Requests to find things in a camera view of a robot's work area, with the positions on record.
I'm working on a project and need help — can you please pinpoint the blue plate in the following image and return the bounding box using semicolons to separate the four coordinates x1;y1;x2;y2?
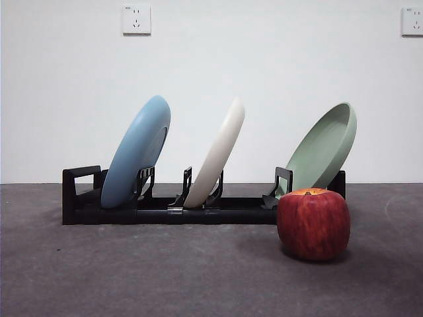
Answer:
100;95;172;209

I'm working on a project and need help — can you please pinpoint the red apple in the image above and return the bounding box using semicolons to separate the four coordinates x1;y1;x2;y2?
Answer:
276;188;351;263

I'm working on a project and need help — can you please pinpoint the black plate rack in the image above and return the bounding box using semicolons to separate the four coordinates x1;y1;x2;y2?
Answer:
61;164;347;226

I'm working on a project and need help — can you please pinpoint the green plate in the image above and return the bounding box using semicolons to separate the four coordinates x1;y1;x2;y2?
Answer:
284;102;358;196

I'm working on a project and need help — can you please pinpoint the white wall socket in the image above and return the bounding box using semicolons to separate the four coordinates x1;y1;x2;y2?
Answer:
401;6;423;37
122;4;152;36

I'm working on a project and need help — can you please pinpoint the white plate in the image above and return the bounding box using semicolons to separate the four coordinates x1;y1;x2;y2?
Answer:
183;97;246;209

